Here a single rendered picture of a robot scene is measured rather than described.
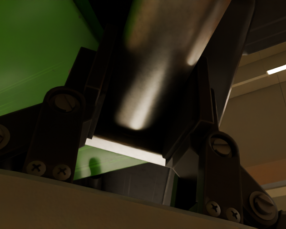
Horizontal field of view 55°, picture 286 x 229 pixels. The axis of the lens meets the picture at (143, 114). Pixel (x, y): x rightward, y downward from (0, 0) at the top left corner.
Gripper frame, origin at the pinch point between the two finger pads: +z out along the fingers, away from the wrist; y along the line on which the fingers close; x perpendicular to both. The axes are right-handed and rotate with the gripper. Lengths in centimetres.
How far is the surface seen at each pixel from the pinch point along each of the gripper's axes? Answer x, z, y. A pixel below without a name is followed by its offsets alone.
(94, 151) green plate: -8.2, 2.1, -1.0
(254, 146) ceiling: -351, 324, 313
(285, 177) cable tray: -177, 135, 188
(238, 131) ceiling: -386, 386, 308
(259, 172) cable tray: -196, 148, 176
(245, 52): -0.9, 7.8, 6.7
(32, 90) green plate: -4.4, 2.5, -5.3
